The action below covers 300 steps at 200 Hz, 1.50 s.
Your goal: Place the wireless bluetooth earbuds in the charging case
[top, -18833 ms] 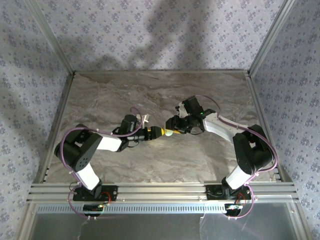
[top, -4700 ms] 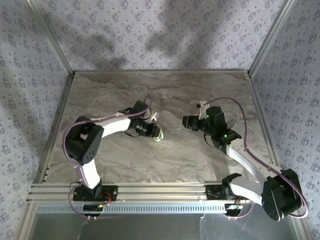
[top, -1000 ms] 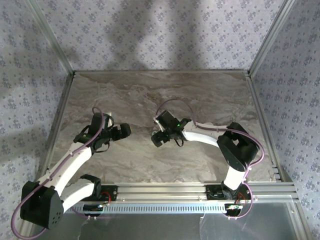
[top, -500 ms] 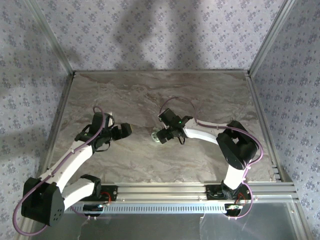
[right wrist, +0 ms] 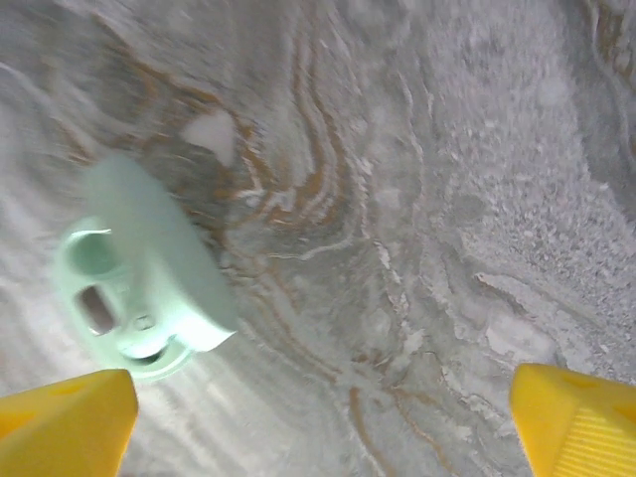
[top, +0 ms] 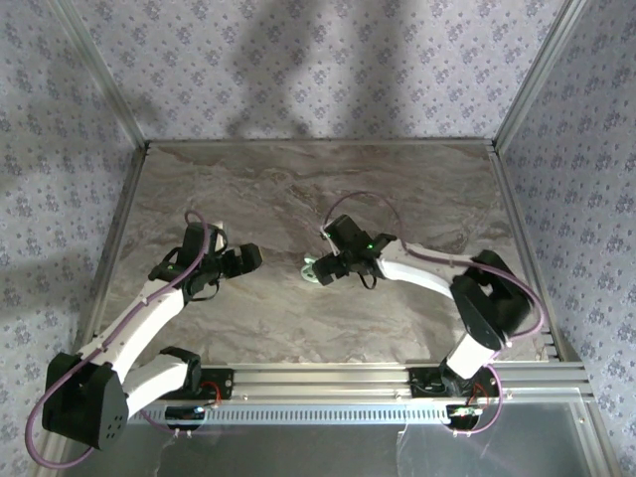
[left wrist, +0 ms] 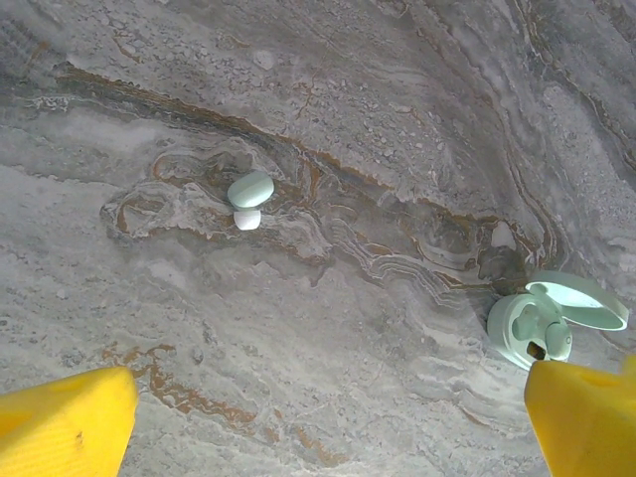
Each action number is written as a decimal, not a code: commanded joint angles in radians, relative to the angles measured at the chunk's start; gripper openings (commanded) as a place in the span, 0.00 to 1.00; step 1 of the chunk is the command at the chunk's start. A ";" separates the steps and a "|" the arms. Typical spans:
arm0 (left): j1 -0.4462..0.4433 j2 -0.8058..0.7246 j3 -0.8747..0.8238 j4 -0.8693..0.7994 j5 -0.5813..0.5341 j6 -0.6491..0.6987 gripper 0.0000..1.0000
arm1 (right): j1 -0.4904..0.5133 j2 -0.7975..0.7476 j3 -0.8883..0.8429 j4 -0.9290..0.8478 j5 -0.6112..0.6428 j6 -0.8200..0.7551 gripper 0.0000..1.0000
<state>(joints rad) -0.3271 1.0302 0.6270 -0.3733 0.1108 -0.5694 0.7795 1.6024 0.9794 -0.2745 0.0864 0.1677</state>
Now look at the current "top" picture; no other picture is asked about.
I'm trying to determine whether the shiny metal sheet panel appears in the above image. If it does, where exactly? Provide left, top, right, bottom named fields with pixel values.
left=47, top=421, right=612, bottom=477

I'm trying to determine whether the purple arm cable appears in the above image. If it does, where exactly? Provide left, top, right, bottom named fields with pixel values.
left=25, top=211, right=220, bottom=469
left=321, top=192, right=546, bottom=439

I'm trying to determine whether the aluminium table edge rail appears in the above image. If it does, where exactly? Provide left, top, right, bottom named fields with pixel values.
left=487, top=146, right=572, bottom=364
left=146, top=139, right=498, bottom=149
left=77, top=143, right=151, bottom=349

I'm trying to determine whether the slotted grey cable duct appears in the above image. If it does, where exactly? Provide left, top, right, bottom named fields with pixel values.
left=126, top=400, right=585, bottom=424

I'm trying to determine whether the aluminium upright frame post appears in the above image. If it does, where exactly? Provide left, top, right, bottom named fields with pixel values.
left=493, top=0, right=591, bottom=150
left=49, top=0, right=151, bottom=150

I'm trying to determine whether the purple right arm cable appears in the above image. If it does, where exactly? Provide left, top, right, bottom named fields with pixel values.
left=321, top=192, right=546, bottom=439

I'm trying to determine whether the small black electronics board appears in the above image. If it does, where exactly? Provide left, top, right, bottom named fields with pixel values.
left=445, top=403, right=484, bottom=428
left=165, top=404, right=207, bottom=430

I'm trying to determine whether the wide aluminium mounting extrusion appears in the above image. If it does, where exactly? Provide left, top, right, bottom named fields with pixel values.
left=113, top=362, right=595, bottom=401

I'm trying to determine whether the aluminium frame leg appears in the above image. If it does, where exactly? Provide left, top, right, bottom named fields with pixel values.
left=578, top=397, right=625, bottom=477

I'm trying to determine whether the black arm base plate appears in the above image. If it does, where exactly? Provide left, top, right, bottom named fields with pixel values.
left=406, top=366, right=499, bottom=399
left=144, top=367, right=236, bottom=401

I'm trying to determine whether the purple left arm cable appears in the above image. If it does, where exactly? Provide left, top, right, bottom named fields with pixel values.
left=25, top=211, right=220, bottom=469

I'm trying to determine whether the white earbud charging case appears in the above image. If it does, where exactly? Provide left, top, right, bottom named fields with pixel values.
left=300, top=255, right=323, bottom=283

